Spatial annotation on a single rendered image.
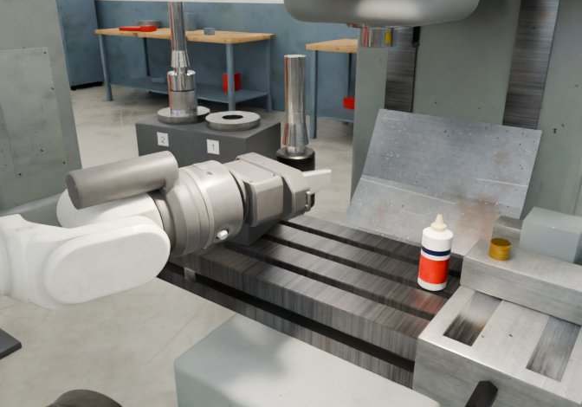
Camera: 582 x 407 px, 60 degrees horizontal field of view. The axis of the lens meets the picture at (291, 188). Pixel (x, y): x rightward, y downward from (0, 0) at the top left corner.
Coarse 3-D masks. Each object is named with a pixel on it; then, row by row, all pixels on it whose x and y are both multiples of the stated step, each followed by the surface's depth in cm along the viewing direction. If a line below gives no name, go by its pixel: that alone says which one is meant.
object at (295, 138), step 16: (288, 64) 56; (304, 64) 57; (288, 80) 57; (304, 80) 57; (288, 96) 58; (304, 96) 58; (288, 112) 58; (304, 112) 59; (288, 128) 59; (304, 128) 59; (288, 144) 59; (304, 144) 60
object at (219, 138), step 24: (144, 120) 87; (168, 120) 85; (192, 120) 85; (216, 120) 82; (240, 120) 82; (264, 120) 87; (144, 144) 87; (168, 144) 84; (192, 144) 82; (216, 144) 80; (240, 144) 78; (264, 144) 83; (240, 240) 84
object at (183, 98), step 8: (168, 80) 85; (192, 80) 85; (168, 88) 86; (176, 88) 84; (184, 88) 85; (192, 88) 85; (176, 96) 85; (184, 96) 85; (192, 96) 86; (176, 104) 85; (184, 104) 85; (192, 104) 86; (176, 112) 86; (184, 112) 86; (192, 112) 87
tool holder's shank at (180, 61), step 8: (176, 8) 81; (176, 16) 82; (176, 24) 82; (184, 24) 83; (176, 32) 82; (184, 32) 83; (176, 40) 83; (184, 40) 83; (176, 48) 83; (184, 48) 84; (176, 56) 83; (184, 56) 84; (176, 64) 84; (184, 64) 84; (176, 72) 85; (184, 72) 85
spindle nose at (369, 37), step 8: (360, 32) 65; (368, 32) 63; (376, 32) 63; (384, 32) 63; (392, 32) 63; (360, 40) 65; (368, 40) 64; (376, 40) 63; (384, 40) 63; (392, 40) 64
